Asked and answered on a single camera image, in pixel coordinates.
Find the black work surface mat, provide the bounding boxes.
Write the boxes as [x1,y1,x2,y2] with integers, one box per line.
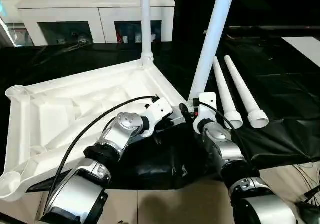
[0,36,320,191]

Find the white and turquoise rack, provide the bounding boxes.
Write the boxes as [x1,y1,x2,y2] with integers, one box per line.
[0,16,35,47]

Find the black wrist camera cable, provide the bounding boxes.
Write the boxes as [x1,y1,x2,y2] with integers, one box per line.
[46,95,161,209]
[198,100,253,164]

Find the white flat board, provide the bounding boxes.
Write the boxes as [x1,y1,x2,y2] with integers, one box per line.
[282,36,320,68]

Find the white glass-door cabinet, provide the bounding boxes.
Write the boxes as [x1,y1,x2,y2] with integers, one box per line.
[17,0,176,46]

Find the black tripod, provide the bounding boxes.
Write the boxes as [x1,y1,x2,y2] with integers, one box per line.
[303,186,320,199]

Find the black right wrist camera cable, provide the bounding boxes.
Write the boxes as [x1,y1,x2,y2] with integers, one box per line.
[198,100,253,164]

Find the white plastic table top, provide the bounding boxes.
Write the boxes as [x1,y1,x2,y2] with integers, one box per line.
[0,56,191,201]

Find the black floor cables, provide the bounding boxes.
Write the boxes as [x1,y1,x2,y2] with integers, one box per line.
[294,161,320,204]

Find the black left wrist camera cable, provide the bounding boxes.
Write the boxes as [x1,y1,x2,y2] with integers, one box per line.
[46,95,161,209]

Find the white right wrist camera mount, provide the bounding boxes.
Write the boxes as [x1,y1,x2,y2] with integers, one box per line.
[192,91,218,135]

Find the white plastic table leg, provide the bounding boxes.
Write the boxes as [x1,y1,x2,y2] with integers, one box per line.
[223,55,270,129]
[187,0,238,107]
[212,56,244,129]
[139,0,155,67]

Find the black metal bar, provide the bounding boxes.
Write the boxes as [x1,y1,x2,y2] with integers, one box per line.
[228,25,320,31]

